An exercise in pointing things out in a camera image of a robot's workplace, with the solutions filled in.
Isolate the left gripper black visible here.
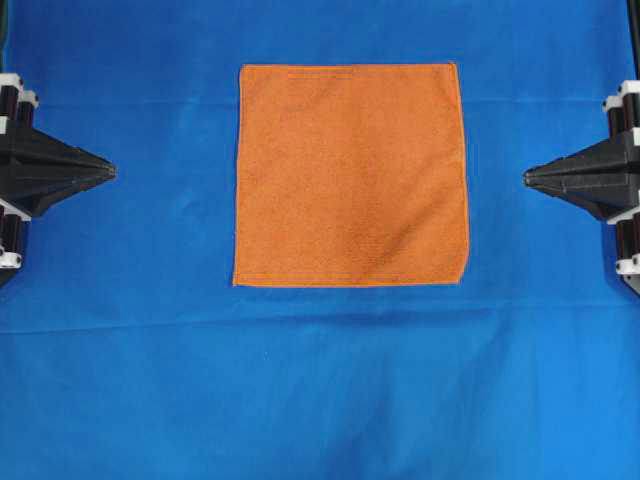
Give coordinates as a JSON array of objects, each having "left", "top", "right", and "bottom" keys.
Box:
[{"left": 1, "top": 73, "right": 116, "bottom": 287}]

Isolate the blue table cloth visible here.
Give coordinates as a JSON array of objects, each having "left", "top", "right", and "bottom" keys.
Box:
[{"left": 1, "top": 1, "right": 639, "bottom": 479}]

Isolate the orange towel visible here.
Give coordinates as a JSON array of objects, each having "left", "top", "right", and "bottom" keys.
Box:
[{"left": 233, "top": 63, "right": 470, "bottom": 288}]

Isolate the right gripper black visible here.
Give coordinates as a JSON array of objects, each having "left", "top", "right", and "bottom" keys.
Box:
[{"left": 523, "top": 80, "right": 639, "bottom": 295}]

